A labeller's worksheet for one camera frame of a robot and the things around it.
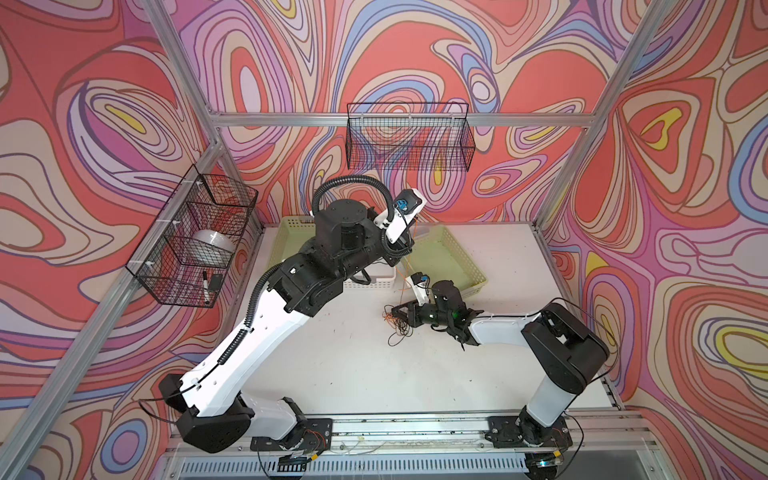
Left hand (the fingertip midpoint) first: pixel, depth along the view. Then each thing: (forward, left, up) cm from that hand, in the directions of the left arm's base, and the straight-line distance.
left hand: (415, 213), depth 56 cm
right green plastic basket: (+27, -13, -46) cm, 55 cm away
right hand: (0, +3, -42) cm, 42 cm away
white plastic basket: (+12, +7, -38) cm, 41 cm away
